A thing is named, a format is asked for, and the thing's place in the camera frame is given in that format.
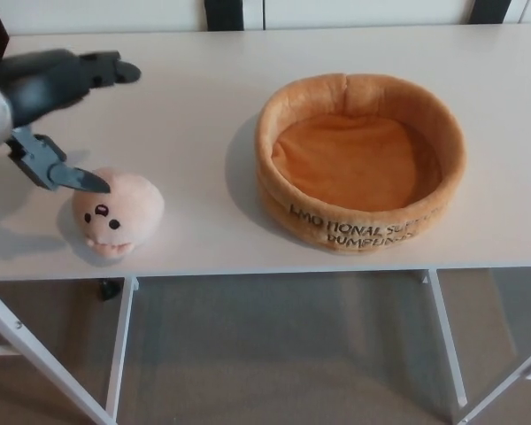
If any pale pink dumpling plush toy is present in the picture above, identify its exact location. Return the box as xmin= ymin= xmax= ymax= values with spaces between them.
xmin=71 ymin=166 xmax=166 ymax=261

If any orange round plush basket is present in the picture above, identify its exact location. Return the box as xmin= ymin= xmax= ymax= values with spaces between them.
xmin=254 ymin=73 xmax=466 ymax=258

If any small black floor object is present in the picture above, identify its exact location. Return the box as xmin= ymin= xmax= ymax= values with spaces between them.
xmin=97 ymin=278 xmax=122 ymax=303

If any black rectangular panel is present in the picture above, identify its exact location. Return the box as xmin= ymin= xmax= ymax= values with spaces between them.
xmin=468 ymin=0 xmax=504 ymax=26
xmin=204 ymin=0 xmax=242 ymax=32

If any white cabinet front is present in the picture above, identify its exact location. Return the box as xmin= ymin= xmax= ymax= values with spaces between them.
xmin=6 ymin=0 xmax=531 ymax=35

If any white table leg frame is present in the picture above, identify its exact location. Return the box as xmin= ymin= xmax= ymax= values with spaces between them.
xmin=0 ymin=276 xmax=141 ymax=425
xmin=418 ymin=267 xmax=531 ymax=425

